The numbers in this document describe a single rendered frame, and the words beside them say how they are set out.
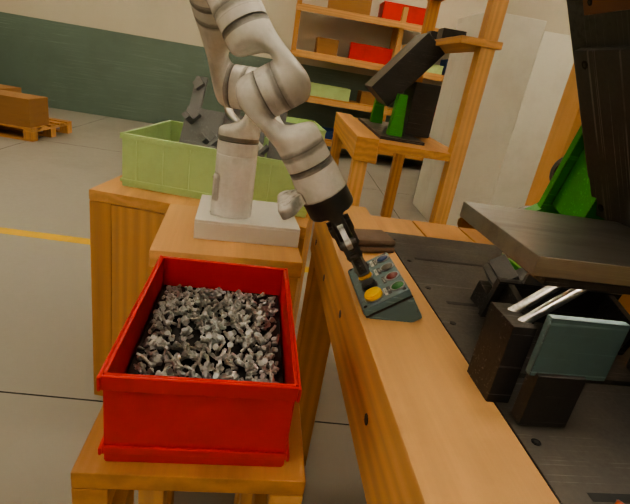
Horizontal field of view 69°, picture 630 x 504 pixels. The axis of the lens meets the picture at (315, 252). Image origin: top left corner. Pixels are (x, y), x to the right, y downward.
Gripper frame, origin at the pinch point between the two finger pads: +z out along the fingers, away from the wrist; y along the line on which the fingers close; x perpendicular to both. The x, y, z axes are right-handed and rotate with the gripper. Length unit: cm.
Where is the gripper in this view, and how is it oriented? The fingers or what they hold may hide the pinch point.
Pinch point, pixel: (359, 264)
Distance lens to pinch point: 77.9
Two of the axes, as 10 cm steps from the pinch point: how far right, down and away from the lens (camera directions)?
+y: -0.9, -3.9, 9.2
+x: -9.0, 4.3, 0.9
